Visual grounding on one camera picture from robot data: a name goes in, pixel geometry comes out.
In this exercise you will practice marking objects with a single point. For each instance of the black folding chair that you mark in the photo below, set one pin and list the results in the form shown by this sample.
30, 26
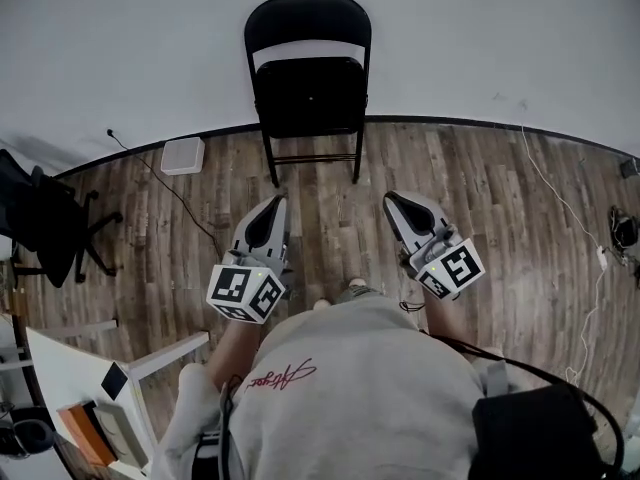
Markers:
310, 93

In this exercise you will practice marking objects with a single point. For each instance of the person's right forearm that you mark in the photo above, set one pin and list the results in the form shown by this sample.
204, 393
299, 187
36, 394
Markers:
442, 318

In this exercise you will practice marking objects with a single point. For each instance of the small black box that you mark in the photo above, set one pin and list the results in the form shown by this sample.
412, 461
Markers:
115, 380

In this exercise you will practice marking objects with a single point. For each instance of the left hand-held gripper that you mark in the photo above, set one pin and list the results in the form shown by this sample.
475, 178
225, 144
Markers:
240, 293

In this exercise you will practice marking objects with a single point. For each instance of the person's leg in jeans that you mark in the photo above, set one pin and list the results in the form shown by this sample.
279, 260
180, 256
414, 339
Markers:
357, 290

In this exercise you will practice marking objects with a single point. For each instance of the black office chair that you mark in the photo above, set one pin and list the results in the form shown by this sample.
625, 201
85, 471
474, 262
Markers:
45, 218

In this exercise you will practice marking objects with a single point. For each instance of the person's grey sweatshirt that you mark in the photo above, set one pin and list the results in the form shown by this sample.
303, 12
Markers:
350, 398

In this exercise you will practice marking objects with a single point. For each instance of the grey box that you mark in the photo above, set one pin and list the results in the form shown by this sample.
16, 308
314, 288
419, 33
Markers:
122, 433

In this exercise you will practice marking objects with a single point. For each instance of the white table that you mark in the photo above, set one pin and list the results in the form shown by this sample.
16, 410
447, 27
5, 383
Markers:
75, 363

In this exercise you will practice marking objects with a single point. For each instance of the black round object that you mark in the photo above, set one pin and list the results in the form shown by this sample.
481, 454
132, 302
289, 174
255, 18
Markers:
27, 435

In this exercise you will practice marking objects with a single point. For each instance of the white power adapter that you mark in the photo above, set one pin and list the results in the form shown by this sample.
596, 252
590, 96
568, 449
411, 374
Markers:
602, 258

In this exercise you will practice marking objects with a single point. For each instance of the orange box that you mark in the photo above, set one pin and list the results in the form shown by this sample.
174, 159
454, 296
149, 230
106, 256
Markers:
87, 435

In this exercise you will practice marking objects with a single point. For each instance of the white square box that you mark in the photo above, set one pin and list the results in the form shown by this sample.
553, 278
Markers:
183, 156

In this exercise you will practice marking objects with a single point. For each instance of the person's left forearm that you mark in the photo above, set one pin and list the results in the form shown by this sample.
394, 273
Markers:
232, 353

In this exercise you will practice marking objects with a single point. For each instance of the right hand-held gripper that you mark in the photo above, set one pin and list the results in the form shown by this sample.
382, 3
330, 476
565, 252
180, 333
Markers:
450, 268

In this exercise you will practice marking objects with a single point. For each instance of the black pack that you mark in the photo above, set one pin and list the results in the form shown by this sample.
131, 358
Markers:
530, 433

